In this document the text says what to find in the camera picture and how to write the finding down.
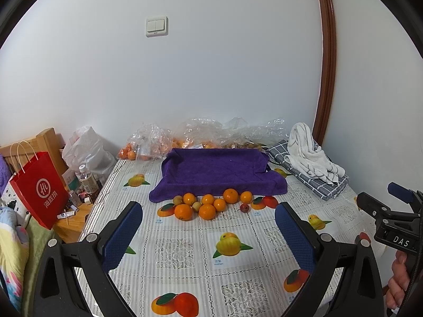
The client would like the small red fruit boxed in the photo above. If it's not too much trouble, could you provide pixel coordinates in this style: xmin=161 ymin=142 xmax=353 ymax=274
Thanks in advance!
xmin=240 ymin=203 xmax=250 ymax=213

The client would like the small orange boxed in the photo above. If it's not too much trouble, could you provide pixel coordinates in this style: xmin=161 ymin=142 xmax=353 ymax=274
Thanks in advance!
xmin=240 ymin=191 xmax=253 ymax=204
xmin=213 ymin=198 xmax=227 ymax=212
xmin=183 ymin=193 xmax=197 ymax=206
xmin=201 ymin=194 xmax=215 ymax=205

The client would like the large orange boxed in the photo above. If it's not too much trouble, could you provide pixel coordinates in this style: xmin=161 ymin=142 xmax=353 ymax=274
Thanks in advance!
xmin=222 ymin=188 xmax=239 ymax=204
xmin=174 ymin=204 xmax=193 ymax=221
xmin=199 ymin=204 xmax=217 ymax=220

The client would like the yellow-green small fruit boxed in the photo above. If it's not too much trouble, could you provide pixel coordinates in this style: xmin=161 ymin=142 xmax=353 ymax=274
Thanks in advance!
xmin=192 ymin=202 xmax=201 ymax=212
xmin=173 ymin=195 xmax=183 ymax=206

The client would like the person's right hand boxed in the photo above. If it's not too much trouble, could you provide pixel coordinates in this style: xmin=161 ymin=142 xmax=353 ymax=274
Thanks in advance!
xmin=386 ymin=250 xmax=410 ymax=309

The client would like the wooden side table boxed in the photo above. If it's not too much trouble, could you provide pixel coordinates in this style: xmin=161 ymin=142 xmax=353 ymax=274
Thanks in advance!
xmin=53 ymin=204 xmax=94 ymax=243

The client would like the grey checked cloth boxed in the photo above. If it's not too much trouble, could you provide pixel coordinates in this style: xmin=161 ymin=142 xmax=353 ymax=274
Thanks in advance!
xmin=267 ymin=140 xmax=349 ymax=201

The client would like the fruit print tablecloth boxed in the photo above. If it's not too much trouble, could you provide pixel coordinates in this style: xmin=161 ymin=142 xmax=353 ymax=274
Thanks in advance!
xmin=74 ymin=158 xmax=387 ymax=317

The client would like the plastic bottle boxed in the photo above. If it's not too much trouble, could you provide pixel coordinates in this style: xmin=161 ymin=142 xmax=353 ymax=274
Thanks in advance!
xmin=79 ymin=164 xmax=99 ymax=194

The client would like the white striped towel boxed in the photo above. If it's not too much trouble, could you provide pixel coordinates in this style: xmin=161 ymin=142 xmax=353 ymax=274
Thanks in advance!
xmin=287 ymin=122 xmax=346 ymax=182

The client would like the red paper bag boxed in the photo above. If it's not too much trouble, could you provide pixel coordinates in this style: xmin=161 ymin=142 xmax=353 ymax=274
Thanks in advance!
xmin=10 ymin=151 xmax=69 ymax=230

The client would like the colourful blanket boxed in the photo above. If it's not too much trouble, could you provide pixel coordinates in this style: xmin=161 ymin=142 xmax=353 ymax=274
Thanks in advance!
xmin=0 ymin=207 xmax=29 ymax=312

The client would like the white plastic bag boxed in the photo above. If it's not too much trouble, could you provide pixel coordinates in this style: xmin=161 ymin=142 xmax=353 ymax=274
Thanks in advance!
xmin=62 ymin=126 xmax=116 ymax=185

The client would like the clear bag of oranges left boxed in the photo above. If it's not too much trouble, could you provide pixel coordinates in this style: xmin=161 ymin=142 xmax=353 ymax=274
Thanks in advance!
xmin=118 ymin=124 xmax=173 ymax=161

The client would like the purple towel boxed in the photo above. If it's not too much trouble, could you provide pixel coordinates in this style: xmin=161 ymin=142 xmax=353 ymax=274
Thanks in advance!
xmin=149 ymin=149 xmax=287 ymax=203

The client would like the clear bag of kumquats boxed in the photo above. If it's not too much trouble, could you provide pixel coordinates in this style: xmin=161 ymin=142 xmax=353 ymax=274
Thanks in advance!
xmin=173 ymin=117 xmax=286 ymax=151

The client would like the wooden bed frame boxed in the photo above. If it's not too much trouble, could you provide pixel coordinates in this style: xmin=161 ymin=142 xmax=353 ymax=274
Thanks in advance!
xmin=1 ymin=127 xmax=68 ymax=175

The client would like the brown door frame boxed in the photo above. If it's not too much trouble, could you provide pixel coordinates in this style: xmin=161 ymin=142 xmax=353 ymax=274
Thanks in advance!
xmin=312 ymin=0 xmax=337 ymax=145

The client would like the white wall switch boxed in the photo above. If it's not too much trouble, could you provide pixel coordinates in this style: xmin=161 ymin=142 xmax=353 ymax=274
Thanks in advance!
xmin=145 ymin=16 xmax=168 ymax=38

